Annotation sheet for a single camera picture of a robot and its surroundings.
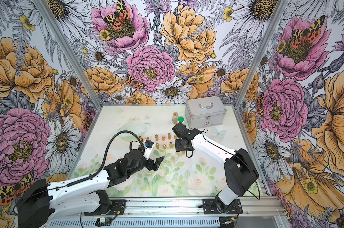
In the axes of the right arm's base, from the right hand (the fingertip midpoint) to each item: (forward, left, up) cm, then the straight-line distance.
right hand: (183, 149), depth 86 cm
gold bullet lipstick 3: (+14, +9, -6) cm, 17 cm away
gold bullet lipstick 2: (+14, +13, -8) cm, 20 cm away
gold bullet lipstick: (+13, +17, -6) cm, 22 cm away
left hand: (-5, +15, +3) cm, 17 cm away
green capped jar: (+23, 0, 0) cm, 23 cm away
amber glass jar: (+27, +4, -3) cm, 28 cm away
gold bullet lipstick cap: (+6, +12, -7) cm, 15 cm away
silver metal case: (+27, -17, +3) cm, 32 cm away
